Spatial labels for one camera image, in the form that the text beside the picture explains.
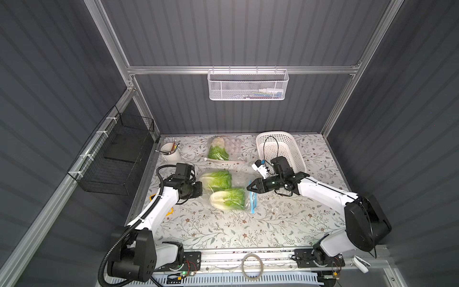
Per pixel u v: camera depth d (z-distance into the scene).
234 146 1.11
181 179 0.67
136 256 0.40
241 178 0.98
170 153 0.96
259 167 0.77
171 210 0.87
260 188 0.74
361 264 0.71
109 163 0.73
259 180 0.74
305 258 0.73
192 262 0.72
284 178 0.68
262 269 0.71
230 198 0.82
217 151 1.02
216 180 0.89
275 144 1.16
